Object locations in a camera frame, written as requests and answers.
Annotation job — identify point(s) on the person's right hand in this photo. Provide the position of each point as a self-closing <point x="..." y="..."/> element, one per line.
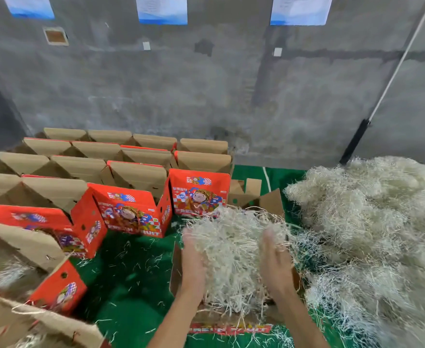
<point x="278" y="268"/>

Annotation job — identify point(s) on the person's left hand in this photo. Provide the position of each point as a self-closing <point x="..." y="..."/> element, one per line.
<point x="194" y="268"/>

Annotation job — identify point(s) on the pile of shredded paper filler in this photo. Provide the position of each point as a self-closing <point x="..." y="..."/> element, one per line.
<point x="386" y="242"/>

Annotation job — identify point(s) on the group of red fruit boxes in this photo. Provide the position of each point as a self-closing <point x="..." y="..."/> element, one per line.
<point x="89" y="166"/>

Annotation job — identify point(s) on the person's right forearm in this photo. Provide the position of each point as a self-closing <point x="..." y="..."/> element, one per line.
<point x="303" y="326"/>

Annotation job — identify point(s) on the person's left forearm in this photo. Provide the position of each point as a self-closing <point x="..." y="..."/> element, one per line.
<point x="176" y="326"/>

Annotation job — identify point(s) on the white pole with black grip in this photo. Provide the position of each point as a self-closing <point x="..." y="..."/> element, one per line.
<point x="354" y="141"/>

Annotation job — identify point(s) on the white and blue wall poster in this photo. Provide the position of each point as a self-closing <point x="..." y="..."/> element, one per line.
<point x="162" y="8"/>
<point x="301" y="8"/>
<point x="28" y="5"/>

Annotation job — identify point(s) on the yellow framed wall plate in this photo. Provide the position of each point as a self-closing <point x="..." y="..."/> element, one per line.
<point x="55" y="36"/>

